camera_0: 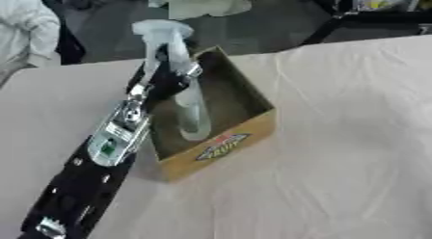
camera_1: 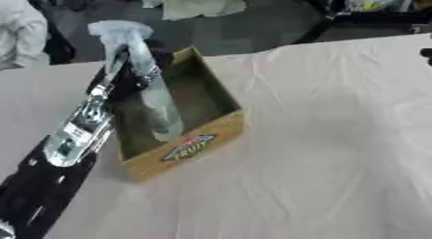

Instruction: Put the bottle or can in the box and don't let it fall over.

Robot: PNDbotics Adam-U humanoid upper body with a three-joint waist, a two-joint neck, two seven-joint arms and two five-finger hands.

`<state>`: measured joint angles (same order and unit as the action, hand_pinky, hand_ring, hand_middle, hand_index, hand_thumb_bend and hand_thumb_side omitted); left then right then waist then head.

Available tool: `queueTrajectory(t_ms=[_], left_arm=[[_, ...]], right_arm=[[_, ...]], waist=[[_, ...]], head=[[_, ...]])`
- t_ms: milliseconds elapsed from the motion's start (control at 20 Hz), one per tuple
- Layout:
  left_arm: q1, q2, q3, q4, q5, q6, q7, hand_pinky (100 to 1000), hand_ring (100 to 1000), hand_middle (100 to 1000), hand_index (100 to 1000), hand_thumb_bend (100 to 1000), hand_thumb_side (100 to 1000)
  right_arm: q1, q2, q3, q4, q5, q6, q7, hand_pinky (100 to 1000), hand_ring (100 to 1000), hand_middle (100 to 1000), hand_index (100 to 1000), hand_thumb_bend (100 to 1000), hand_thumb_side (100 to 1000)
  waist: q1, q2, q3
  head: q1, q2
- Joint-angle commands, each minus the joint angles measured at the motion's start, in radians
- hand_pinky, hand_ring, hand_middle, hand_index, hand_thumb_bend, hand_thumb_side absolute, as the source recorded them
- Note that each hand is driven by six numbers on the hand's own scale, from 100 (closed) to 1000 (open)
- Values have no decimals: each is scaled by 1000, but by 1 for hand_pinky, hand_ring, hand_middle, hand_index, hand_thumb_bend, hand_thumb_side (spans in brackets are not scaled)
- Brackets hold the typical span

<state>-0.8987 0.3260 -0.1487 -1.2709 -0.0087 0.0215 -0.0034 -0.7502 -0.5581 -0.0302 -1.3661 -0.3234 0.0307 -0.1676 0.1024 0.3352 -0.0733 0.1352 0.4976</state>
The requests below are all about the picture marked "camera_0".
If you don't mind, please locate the person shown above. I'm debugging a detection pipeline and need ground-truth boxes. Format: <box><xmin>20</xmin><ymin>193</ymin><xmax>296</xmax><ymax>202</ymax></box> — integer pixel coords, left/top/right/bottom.
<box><xmin>0</xmin><ymin>0</ymin><xmax>88</xmax><ymax>69</ymax></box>

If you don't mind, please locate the black tripod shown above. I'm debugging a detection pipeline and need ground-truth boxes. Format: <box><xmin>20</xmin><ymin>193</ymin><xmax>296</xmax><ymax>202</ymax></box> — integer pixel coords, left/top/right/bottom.
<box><xmin>298</xmin><ymin>0</ymin><xmax>432</xmax><ymax>46</ymax></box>

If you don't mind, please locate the tan cardboard box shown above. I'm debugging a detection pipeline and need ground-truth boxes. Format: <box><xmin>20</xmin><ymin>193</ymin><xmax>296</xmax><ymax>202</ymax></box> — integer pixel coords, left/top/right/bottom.
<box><xmin>147</xmin><ymin>45</ymin><xmax>279</xmax><ymax>183</ymax></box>

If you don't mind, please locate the clear plastic spray bottle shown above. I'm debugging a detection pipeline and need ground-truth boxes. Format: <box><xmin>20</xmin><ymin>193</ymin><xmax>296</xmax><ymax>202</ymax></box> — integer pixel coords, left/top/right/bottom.
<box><xmin>129</xmin><ymin>18</ymin><xmax>215</xmax><ymax>143</ymax></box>

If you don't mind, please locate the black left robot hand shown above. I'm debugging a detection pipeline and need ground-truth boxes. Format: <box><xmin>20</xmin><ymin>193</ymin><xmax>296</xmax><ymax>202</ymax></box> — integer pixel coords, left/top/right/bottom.
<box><xmin>124</xmin><ymin>42</ymin><xmax>204</xmax><ymax>110</ymax></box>

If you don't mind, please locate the pale cloth bag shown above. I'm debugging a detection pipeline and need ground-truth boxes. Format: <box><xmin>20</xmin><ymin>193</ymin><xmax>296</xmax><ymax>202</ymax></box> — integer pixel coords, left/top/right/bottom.
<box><xmin>143</xmin><ymin>0</ymin><xmax>254</xmax><ymax>21</ymax></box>

